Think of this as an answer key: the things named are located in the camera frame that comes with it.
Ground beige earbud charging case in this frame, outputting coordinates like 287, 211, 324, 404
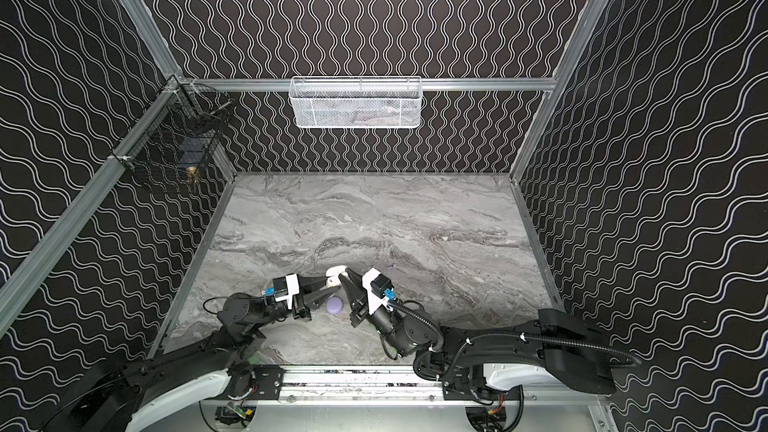
325, 265, 347, 287

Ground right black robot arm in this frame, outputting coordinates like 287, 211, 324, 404
326, 266, 642, 402

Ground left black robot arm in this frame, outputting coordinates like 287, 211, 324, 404
39, 274, 341, 431

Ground purple round charging case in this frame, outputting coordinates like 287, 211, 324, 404
325, 297, 344, 315

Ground brass knob in basket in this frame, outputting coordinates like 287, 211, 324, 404
186, 166, 200, 185

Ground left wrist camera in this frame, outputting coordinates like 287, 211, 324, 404
264, 274, 300, 310

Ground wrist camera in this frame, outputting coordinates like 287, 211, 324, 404
362, 268, 395, 315
264, 274, 300, 310

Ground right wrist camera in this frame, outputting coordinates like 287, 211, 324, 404
362, 268, 395, 315

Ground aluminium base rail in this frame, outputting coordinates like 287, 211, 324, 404
197, 363, 601, 406

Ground white wire mesh basket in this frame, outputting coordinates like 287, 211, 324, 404
288, 76, 424, 129

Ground black wire basket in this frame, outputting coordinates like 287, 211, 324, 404
116, 83, 233, 195

